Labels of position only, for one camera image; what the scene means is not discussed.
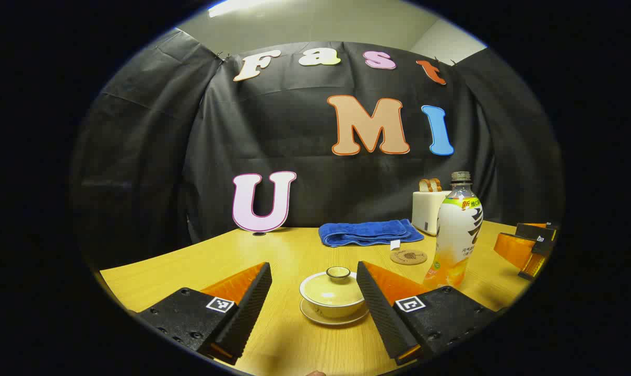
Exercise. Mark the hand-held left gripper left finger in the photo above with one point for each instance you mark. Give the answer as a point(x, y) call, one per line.
point(247, 313)

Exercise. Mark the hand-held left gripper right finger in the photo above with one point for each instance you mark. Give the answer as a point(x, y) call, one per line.
point(380, 313)

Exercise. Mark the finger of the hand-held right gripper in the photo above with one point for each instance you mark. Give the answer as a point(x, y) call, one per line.
point(513, 249)
point(534, 266)

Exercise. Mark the white teacup lid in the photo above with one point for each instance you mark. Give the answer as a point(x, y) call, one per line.
point(331, 290)

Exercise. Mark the clear water bottle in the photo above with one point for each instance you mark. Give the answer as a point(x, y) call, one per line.
point(453, 235)

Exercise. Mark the round cork coaster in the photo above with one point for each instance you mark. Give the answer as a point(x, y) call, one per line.
point(408, 257)

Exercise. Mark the white saucer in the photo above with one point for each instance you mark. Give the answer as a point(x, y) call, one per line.
point(338, 321)

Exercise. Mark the blue folded towel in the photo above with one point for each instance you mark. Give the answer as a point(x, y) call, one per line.
point(367, 232)

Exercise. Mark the white toaster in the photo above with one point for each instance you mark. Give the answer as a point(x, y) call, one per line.
point(425, 211)

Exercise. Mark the toast bread slice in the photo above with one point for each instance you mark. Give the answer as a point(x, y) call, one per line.
point(437, 185)
point(425, 186)

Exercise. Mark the black backdrop cloth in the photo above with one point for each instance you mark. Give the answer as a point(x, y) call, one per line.
point(294, 130)

